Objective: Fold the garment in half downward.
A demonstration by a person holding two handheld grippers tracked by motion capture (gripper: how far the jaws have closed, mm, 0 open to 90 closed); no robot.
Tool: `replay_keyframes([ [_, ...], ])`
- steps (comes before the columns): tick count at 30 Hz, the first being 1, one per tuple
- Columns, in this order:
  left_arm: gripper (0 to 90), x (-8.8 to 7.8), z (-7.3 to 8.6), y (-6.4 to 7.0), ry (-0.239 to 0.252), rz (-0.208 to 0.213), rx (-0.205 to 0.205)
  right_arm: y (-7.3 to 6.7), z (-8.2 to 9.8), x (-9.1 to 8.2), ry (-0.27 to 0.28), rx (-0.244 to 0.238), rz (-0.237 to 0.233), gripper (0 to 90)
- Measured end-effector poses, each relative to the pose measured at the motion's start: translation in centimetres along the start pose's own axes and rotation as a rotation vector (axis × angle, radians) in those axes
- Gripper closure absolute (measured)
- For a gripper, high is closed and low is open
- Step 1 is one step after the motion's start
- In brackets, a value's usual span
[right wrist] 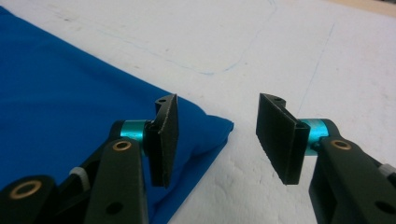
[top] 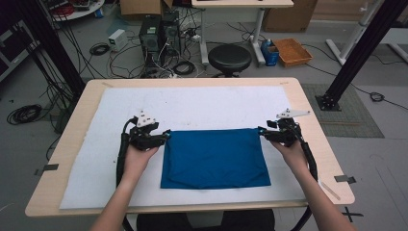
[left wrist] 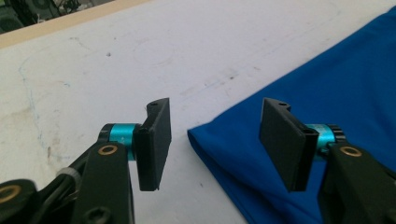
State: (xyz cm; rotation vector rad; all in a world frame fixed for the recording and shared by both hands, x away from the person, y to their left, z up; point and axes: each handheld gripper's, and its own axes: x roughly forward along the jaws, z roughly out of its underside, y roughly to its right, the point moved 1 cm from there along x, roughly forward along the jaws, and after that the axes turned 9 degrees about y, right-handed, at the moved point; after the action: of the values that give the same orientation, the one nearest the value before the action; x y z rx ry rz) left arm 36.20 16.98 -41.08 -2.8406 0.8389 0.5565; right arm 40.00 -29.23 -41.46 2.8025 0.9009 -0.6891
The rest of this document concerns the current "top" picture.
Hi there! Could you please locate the small white box device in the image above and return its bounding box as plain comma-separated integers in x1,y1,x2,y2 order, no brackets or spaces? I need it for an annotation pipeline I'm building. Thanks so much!
108,28,130,53

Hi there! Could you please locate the black tape strip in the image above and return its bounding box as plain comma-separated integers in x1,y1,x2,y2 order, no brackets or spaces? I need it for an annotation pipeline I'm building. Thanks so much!
333,174,357,185
34,163,60,177

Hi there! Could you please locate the white-legged desk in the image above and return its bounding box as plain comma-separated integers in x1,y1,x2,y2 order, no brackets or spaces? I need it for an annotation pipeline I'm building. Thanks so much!
191,0,294,67

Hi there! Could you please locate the black metal frame beam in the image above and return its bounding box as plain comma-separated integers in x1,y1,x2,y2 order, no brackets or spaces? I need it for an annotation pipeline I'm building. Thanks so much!
13,0,87,99
315,0,408,112

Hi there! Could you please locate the large cardboard box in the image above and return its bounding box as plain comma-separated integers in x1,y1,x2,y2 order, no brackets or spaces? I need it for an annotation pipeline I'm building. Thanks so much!
263,0,319,34

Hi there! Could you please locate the blue bin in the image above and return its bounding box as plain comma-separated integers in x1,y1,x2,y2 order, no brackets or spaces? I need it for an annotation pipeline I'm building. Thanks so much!
260,38,280,67

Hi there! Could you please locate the left hand-held gripper cable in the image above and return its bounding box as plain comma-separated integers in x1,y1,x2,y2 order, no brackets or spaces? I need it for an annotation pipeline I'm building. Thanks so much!
115,116,139,188

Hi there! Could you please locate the right hand-held gripper cable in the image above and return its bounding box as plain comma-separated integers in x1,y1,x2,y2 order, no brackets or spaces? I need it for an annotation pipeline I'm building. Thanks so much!
294,126,319,183

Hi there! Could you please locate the person's left hand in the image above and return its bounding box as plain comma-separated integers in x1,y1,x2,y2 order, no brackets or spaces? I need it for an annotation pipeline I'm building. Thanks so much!
123,144,160,185

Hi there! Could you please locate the thin black floor cable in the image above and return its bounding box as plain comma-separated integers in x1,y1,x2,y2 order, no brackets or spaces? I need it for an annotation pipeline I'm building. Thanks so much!
304,62,408,112

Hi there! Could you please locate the light wooden table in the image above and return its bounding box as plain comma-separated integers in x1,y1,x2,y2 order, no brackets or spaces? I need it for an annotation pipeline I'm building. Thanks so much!
24,76,356,218

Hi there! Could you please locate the white metal stand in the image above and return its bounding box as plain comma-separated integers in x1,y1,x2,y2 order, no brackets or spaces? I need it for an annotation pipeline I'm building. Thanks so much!
325,0,408,66

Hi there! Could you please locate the white felt mat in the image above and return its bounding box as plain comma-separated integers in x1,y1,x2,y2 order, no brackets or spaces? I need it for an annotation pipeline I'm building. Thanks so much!
59,86,307,210

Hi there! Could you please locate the blue t-shirt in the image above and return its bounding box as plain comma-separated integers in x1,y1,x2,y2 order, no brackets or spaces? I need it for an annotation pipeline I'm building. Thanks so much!
160,127,272,191

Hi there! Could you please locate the grey floor mat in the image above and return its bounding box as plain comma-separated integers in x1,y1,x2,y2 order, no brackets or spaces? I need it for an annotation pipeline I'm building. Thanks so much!
301,83,386,140

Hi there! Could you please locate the coiled black cable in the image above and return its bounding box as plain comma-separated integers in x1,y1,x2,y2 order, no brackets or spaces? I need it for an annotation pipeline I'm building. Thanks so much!
6,104,43,126
172,61,197,77
89,42,112,57

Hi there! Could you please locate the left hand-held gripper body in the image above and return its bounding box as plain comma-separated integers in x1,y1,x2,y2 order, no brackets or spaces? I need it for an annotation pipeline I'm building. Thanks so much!
127,110,163,152

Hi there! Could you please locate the round white table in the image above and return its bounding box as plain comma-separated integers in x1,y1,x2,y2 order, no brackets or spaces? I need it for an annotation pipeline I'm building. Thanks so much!
41,0,106,22

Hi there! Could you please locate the orange basket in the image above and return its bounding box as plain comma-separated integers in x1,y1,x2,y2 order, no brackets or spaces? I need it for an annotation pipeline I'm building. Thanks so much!
272,38,314,68

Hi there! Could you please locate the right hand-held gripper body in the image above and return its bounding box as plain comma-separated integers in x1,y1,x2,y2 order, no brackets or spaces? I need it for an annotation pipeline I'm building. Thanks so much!
267,108,312,148

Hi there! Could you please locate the black round stool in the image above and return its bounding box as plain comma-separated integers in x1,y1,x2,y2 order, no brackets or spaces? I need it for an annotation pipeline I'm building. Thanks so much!
207,43,253,79

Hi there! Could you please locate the hand-held gripper cable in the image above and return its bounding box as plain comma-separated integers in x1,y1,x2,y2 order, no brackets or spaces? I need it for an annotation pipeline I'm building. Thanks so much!
115,116,139,188
294,126,319,183

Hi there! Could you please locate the black computer tower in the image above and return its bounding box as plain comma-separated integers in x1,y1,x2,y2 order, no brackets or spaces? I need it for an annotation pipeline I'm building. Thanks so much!
160,11,182,58
139,15,163,69

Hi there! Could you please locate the person's right hand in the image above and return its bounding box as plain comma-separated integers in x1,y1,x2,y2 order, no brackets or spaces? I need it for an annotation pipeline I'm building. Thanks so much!
270,138,311,177

